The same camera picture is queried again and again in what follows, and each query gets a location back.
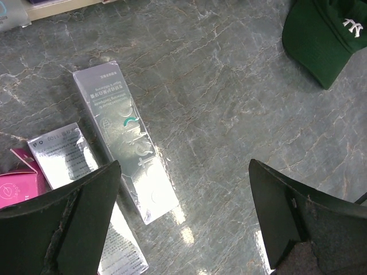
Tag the silver toothpaste box small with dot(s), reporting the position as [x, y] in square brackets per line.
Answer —
[65, 156]

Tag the silver Protefix toothpaste box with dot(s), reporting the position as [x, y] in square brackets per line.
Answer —
[125, 138]

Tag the purple silver toothpaste box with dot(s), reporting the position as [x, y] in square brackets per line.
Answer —
[13, 14]

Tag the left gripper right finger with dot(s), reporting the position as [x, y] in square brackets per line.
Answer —
[307, 231]

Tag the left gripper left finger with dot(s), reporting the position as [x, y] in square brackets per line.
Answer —
[62, 231]

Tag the black baseball cap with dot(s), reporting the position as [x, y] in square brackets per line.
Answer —
[323, 35]

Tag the pink toothpaste box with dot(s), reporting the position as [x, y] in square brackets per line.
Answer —
[24, 184]

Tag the white two-tier shelf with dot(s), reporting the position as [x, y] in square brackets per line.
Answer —
[51, 8]

